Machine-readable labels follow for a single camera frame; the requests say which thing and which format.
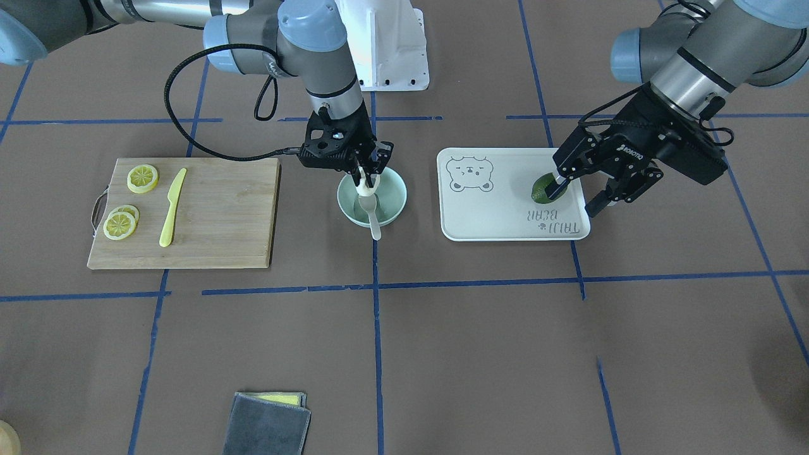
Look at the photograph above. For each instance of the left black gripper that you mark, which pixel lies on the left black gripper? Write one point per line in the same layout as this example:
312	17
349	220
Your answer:
638	140

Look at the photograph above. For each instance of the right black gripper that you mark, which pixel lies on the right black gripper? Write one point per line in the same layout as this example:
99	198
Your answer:
362	136

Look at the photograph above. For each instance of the white spoon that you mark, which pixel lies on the white spoon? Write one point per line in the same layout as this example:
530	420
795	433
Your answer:
369	205

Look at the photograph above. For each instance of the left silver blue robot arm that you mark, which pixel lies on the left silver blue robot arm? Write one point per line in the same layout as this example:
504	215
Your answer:
685	65

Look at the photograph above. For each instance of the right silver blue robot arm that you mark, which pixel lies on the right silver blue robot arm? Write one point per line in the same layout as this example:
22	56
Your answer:
278	39

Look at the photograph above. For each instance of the green ceramic bowl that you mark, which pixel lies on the green ceramic bowl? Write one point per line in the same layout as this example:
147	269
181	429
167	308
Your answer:
392	196

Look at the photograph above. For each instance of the green lime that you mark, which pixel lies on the green lime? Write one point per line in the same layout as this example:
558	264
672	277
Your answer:
537	192

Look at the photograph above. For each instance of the white bear tray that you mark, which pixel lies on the white bear tray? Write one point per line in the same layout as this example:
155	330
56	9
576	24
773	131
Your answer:
485	194

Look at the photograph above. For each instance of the yellow plastic knife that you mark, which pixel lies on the yellow plastic knife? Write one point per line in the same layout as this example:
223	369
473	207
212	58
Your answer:
173	195

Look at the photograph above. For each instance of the wooden cutting board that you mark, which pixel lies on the wooden cutting board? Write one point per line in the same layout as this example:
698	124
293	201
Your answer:
225	217

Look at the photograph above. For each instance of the lemon slice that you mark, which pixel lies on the lemon slice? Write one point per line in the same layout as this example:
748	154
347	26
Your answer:
142	178
121	222

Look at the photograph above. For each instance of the dark sponge cloth pad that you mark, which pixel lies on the dark sponge cloth pad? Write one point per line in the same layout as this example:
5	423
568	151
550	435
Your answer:
267	423

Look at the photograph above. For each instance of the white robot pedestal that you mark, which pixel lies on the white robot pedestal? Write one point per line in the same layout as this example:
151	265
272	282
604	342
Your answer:
388	45

